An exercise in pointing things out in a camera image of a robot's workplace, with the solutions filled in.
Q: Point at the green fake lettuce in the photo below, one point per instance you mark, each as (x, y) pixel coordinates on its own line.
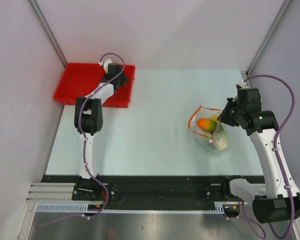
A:
(220, 130)

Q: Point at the clear zip top bag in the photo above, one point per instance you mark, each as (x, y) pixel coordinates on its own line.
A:
(204, 138)

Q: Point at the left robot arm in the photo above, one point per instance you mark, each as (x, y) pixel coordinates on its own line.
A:
(88, 120)

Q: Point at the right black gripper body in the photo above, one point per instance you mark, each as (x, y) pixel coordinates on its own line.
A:
(233, 111)

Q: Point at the orange green fake mango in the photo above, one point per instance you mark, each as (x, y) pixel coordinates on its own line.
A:
(207, 125)

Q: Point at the red plastic tray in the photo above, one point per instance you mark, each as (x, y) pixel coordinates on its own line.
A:
(80, 79)

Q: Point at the aluminium frame rail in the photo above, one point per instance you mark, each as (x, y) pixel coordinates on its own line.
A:
(50, 192)

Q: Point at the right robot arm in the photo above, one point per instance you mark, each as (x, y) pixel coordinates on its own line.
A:
(281, 199)

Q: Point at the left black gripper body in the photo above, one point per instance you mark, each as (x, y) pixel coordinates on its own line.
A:
(122, 79)

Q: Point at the white slotted cable duct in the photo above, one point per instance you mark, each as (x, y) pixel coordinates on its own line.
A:
(89, 208)

